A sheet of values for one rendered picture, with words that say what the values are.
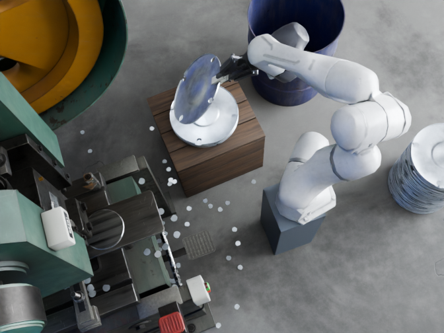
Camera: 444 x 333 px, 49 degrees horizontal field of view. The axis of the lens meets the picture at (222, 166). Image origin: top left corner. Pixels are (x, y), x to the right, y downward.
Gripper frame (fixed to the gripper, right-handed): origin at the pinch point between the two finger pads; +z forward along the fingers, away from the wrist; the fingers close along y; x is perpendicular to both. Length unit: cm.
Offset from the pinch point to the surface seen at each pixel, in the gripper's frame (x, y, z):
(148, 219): 56, 19, 6
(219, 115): -1.4, -19.7, 22.7
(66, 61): 25, 58, -7
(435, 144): 7, -85, -37
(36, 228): 76, 65, -31
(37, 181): 59, 58, -7
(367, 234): 37, -95, 2
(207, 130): 5.7, -16.8, 25.9
